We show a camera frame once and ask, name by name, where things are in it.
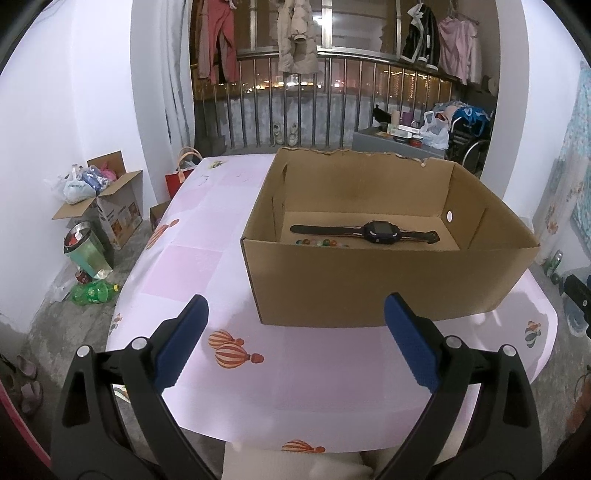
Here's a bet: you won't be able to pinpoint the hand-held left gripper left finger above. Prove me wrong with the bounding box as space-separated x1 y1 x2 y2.
50 294 218 480

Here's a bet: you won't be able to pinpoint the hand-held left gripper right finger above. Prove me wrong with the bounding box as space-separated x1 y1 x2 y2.
375 292 543 480

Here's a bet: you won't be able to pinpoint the large cardboard box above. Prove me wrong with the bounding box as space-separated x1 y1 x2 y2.
240 147 542 329

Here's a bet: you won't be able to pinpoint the black smart watch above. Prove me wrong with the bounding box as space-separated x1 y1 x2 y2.
289 220 441 245

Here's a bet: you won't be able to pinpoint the multicolour bead bracelet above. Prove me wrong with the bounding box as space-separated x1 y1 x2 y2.
293 237 352 248

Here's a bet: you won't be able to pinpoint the green can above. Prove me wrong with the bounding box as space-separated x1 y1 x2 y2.
546 249 565 283

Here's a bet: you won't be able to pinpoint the white floral cloth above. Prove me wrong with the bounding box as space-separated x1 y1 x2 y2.
534 136 580 269

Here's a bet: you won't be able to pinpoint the green plastic bottle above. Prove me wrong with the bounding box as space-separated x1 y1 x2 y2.
71 281 122 306

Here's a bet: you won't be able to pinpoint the small brown box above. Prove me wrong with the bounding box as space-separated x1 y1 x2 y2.
148 200 172 232

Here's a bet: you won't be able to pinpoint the metal trash bin green liner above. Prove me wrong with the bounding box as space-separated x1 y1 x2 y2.
63 221 114 280

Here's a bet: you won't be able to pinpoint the teal floral curtain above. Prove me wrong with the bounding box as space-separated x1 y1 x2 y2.
569 59 591 232

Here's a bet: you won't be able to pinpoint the small open printed carton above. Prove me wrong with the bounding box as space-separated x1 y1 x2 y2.
52 150 144 251

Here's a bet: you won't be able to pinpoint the pink slipper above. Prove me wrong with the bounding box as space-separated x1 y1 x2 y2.
17 382 45 415
13 354 40 381

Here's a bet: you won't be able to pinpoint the red gift bag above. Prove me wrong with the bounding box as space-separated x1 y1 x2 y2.
165 147 204 199

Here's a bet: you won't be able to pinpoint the wheelchair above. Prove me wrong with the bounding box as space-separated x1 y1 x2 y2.
450 105 493 175

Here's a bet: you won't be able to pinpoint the printed white plastic bag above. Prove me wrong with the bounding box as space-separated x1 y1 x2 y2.
44 166 99 205

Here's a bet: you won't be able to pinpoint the grey cabinet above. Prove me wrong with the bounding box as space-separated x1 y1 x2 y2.
353 126 452 161

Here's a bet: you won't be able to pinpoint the plain white plastic bag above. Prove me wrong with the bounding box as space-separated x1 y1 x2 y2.
419 110 450 150

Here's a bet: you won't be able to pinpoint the blue clothes pile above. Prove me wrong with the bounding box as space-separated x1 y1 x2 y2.
433 102 493 124

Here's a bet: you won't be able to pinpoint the metal balcony railing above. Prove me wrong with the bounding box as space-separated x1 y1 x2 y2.
191 46 467 151

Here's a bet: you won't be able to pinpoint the pink hanging shirt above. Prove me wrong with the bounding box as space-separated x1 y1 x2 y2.
437 13 482 85

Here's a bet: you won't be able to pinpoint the white curtain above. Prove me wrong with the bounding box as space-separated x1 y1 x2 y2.
130 0 195 155

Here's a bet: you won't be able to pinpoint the black and white jacket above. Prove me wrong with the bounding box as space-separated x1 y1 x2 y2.
399 4 440 71

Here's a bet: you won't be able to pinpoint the pink hanging clothes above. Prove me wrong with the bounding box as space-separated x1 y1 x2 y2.
198 0 242 85

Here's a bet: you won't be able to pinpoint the beige hanging jacket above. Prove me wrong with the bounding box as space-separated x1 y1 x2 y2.
276 0 320 75

